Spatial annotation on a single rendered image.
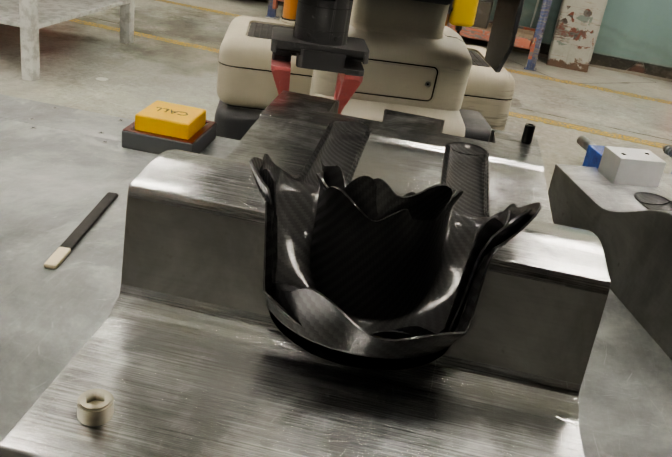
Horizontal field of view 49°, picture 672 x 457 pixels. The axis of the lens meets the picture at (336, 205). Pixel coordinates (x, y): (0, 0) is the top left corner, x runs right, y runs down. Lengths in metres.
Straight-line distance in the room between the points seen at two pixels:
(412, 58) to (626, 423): 0.65
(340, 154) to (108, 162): 0.26
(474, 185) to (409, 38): 0.49
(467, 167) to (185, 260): 0.32
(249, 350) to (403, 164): 0.27
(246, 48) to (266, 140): 0.69
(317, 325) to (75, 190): 0.39
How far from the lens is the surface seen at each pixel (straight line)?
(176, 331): 0.42
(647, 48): 6.08
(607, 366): 0.59
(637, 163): 0.79
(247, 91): 1.33
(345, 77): 0.78
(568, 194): 0.77
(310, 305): 0.38
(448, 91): 1.08
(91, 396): 0.37
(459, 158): 0.67
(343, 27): 0.78
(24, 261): 0.61
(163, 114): 0.82
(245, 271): 0.41
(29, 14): 3.72
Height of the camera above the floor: 1.10
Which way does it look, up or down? 24 degrees down
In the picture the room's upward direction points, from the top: 9 degrees clockwise
